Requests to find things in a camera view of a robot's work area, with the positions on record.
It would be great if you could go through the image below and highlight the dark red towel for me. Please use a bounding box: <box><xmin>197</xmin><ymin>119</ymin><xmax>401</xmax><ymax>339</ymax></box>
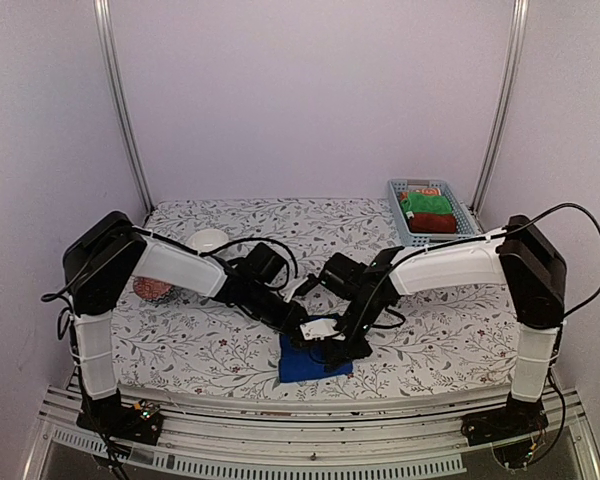
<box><xmin>408</xmin><ymin>213</ymin><xmax>457</xmax><ymax>234</ymax></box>

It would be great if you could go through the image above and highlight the blue towel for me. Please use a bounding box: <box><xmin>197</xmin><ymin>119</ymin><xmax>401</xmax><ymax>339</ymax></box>
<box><xmin>278</xmin><ymin>314</ymin><xmax>353</xmax><ymax>383</ymax></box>

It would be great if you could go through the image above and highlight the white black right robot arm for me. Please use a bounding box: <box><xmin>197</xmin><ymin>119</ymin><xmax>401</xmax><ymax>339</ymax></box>
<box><xmin>318</xmin><ymin>215</ymin><xmax>567</xmax><ymax>436</ymax></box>

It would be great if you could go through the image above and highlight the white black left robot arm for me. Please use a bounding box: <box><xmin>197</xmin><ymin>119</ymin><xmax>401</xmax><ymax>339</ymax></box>
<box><xmin>62</xmin><ymin>211</ymin><xmax>308</xmax><ymax>434</ymax></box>

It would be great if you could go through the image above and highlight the white bowl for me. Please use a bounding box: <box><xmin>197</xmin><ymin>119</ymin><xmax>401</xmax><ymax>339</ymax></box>
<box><xmin>185</xmin><ymin>228</ymin><xmax>229</xmax><ymax>253</ymax></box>

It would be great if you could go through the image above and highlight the green rolled towel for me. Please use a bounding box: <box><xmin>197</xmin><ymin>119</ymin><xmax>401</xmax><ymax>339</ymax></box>
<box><xmin>400</xmin><ymin>192</ymin><xmax>453</xmax><ymax>218</ymax></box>

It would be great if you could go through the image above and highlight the orange patterned rolled towel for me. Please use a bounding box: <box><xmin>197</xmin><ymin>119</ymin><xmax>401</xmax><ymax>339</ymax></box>
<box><xmin>400</xmin><ymin>187</ymin><xmax>442</xmax><ymax>201</ymax></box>

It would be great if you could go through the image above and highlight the light blue plastic basket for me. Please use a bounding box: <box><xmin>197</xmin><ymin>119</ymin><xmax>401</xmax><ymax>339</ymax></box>
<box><xmin>387</xmin><ymin>179</ymin><xmax>481</xmax><ymax>246</ymax></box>

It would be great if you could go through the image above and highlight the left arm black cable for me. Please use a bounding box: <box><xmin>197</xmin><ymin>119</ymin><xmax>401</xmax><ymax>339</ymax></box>
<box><xmin>39</xmin><ymin>237</ymin><xmax>301</xmax><ymax>341</ymax></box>

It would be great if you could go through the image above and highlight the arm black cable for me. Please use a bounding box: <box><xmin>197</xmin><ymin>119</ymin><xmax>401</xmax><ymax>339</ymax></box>
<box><xmin>39</xmin><ymin>237</ymin><xmax>301</xmax><ymax>341</ymax></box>
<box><xmin>309</xmin><ymin>201</ymin><xmax>600</xmax><ymax>376</ymax></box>

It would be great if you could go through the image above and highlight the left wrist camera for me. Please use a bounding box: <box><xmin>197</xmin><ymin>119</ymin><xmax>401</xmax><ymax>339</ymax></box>
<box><xmin>283</xmin><ymin>274</ymin><xmax>320</xmax><ymax>302</ymax></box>

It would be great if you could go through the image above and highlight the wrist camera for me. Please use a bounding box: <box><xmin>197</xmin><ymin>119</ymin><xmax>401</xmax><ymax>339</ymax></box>
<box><xmin>283</xmin><ymin>274</ymin><xmax>320</xmax><ymax>302</ymax></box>
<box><xmin>300</xmin><ymin>317</ymin><xmax>340</xmax><ymax>341</ymax></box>

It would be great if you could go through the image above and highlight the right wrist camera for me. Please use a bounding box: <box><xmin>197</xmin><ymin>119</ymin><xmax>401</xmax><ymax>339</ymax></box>
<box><xmin>300</xmin><ymin>317</ymin><xmax>340</xmax><ymax>341</ymax></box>

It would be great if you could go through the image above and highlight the aluminium front table rail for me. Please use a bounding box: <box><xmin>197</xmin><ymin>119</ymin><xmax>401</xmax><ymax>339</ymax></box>
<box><xmin>22</xmin><ymin>382</ymin><xmax>600</xmax><ymax>480</ymax></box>

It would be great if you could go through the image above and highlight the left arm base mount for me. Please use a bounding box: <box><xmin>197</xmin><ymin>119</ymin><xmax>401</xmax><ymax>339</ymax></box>
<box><xmin>76</xmin><ymin>399</ymin><xmax>164</xmax><ymax>446</ymax></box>

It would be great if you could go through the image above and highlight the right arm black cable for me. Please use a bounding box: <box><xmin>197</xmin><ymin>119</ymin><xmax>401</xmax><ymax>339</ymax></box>
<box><xmin>309</xmin><ymin>201</ymin><xmax>600</xmax><ymax>376</ymax></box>

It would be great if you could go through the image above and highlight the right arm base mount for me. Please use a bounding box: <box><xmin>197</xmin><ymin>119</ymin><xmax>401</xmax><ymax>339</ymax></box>
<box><xmin>461</xmin><ymin>395</ymin><xmax>549</xmax><ymax>470</ymax></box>

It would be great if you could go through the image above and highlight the left aluminium frame post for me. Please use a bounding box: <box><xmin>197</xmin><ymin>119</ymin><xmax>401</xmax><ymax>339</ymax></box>
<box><xmin>93</xmin><ymin>0</ymin><xmax>155</xmax><ymax>215</ymax></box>

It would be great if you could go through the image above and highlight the aluminium frame post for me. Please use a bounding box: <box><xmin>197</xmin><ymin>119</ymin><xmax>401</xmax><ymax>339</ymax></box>
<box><xmin>93</xmin><ymin>0</ymin><xmax>155</xmax><ymax>215</ymax></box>
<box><xmin>470</xmin><ymin>0</ymin><xmax>530</xmax><ymax>216</ymax></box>

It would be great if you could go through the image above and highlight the right aluminium frame post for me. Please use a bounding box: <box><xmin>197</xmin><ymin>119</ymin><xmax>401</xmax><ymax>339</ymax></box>
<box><xmin>470</xmin><ymin>0</ymin><xmax>530</xmax><ymax>216</ymax></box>

